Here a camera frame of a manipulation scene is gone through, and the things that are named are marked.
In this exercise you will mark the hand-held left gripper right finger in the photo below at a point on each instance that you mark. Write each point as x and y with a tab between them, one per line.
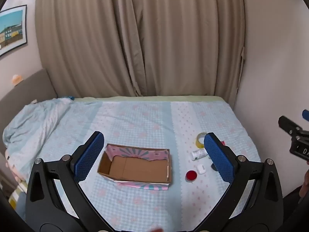
218	154

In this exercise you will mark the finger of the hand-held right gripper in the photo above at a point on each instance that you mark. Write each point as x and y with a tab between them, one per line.
305	115
288	125

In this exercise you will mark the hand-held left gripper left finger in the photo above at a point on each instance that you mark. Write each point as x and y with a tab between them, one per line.
89	154

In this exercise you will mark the small pink box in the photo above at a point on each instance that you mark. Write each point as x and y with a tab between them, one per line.
222	143

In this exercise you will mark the white plastic bottle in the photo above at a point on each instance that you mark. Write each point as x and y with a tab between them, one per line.
198	154

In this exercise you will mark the yellow-green tape roll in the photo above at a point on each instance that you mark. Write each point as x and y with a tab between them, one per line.
199	143

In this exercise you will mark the white earbuds case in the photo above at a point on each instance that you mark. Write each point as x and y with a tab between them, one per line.
200	169

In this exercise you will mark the red-lidded jar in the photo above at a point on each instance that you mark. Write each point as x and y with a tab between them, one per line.
191	175

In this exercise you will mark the patterned cardboard box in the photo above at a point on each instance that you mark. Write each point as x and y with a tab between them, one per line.
135	169

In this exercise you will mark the person's right hand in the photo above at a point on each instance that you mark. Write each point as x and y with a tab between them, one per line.
305	182

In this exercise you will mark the small black object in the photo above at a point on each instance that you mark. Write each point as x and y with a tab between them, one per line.
213	167

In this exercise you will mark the small blue cloth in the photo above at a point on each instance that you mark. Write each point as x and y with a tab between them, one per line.
70	98

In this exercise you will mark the light blue duvet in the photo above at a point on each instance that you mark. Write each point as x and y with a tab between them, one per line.
31	123

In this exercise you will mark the pink soft object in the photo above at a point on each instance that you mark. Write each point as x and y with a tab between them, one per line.
12	166

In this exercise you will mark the yellow striped cloth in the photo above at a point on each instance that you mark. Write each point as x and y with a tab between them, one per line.
17	195

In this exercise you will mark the grey bed headboard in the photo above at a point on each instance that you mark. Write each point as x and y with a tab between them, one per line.
29	89

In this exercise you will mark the peach plush toy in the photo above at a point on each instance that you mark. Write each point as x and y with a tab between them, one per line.
17	79

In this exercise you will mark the beige curtain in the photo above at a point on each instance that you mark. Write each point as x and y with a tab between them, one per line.
135	41

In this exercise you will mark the framed wall poster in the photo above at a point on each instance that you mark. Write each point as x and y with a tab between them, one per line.
13	29

